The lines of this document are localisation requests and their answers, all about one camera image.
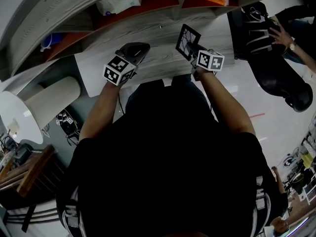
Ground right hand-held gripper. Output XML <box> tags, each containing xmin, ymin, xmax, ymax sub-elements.
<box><xmin>185</xmin><ymin>41</ymin><xmax>225</xmax><ymax>81</ymax></box>

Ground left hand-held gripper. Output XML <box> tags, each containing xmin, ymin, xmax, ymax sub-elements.
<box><xmin>102</xmin><ymin>42</ymin><xmax>151</xmax><ymax>86</ymax></box>

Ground black picture frame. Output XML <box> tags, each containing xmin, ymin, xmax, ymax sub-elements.
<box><xmin>175</xmin><ymin>23</ymin><xmax>202</xmax><ymax>61</ymax></box>

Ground person's right forearm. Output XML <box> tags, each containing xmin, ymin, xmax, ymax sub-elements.
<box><xmin>197</xmin><ymin>68</ymin><xmax>257</xmax><ymax>136</ymax></box>

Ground another person's forearm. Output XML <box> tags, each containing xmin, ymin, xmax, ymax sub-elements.
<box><xmin>292</xmin><ymin>42</ymin><xmax>316</xmax><ymax>71</ymax></box>

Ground person's left forearm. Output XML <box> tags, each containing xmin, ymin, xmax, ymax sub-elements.
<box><xmin>78</xmin><ymin>81</ymin><xmax>123</xmax><ymax>145</ymax></box>

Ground grey wooden table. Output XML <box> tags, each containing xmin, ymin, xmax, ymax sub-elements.
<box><xmin>74</xmin><ymin>7</ymin><xmax>236</xmax><ymax>98</ymax></box>

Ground white plastic bag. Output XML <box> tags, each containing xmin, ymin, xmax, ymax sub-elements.
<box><xmin>95</xmin><ymin>0</ymin><xmax>143</xmax><ymax>16</ymax></box>

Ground blue plastic container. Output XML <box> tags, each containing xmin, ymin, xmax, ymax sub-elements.
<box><xmin>40</xmin><ymin>33</ymin><xmax>65</xmax><ymax>52</ymax></box>

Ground black office chair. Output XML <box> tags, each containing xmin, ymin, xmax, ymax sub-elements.
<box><xmin>227</xmin><ymin>1</ymin><xmax>314</xmax><ymax>113</ymax></box>

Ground person's black shirt torso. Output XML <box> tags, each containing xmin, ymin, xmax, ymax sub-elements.
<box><xmin>56</xmin><ymin>77</ymin><xmax>289</xmax><ymax>237</ymax></box>

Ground brown wooden chair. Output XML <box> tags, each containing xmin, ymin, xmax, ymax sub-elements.
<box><xmin>0</xmin><ymin>144</ymin><xmax>65</xmax><ymax>200</ymax></box>

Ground cluttered equipment rack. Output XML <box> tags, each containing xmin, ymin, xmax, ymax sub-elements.
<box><xmin>281</xmin><ymin>112</ymin><xmax>316</xmax><ymax>207</ymax></box>

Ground spare grippers with cables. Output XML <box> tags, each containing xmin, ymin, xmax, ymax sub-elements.
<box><xmin>54</xmin><ymin>109</ymin><xmax>81</xmax><ymax>139</ymax></box>

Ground white round pedestal table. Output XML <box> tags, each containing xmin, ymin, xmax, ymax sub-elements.
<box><xmin>0</xmin><ymin>76</ymin><xmax>82</xmax><ymax>146</ymax></box>

